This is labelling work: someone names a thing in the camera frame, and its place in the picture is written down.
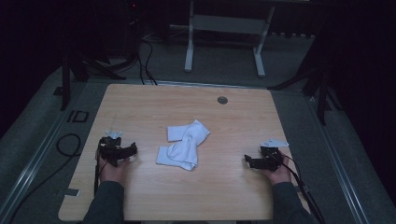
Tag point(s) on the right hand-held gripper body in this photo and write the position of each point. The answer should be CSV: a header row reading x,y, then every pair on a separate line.
x,y
269,158

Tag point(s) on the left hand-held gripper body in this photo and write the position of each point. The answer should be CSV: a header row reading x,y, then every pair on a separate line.
x,y
110,151

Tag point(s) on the white sock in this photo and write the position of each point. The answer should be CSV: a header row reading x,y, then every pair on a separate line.
x,y
179,157
190,134

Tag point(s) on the person's right hand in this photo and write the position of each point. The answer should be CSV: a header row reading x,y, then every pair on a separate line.
x,y
280,174

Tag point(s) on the person's left hand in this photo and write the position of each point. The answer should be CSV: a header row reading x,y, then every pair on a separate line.
x,y
114,173

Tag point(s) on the grey tape piece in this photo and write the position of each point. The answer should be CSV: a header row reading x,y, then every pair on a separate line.
x,y
72,192

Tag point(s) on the grey table grommet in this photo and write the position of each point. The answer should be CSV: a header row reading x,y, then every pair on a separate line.
x,y
222,100

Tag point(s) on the black tripod stand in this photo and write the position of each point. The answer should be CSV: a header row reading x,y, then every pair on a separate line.
x,y
317,81
77,68

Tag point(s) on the metal floor rail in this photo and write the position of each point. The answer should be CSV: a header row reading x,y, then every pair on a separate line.
x,y
34,161
336,155

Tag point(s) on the white metal desk frame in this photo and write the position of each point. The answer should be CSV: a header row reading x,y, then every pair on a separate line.
x,y
224,24

